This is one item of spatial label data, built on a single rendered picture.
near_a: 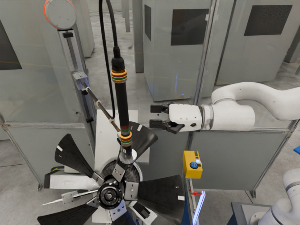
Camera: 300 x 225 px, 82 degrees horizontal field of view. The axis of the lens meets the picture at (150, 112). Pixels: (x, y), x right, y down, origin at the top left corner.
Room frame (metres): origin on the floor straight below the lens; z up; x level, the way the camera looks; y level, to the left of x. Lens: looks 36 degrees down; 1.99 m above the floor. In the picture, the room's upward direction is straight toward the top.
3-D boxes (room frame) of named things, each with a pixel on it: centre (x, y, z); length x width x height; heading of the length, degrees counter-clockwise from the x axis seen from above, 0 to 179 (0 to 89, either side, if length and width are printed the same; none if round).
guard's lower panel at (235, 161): (1.19, 0.06, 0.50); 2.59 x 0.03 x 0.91; 88
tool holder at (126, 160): (0.47, 0.09, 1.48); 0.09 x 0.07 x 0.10; 33
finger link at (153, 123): (0.41, -0.03, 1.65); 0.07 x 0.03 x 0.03; 88
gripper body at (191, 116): (0.46, -0.12, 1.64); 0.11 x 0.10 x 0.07; 88
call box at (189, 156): (0.75, -0.28, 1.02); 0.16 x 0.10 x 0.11; 178
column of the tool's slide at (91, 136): (1.07, 0.48, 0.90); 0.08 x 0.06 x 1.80; 123
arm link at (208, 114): (0.46, -0.18, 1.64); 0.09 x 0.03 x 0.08; 178
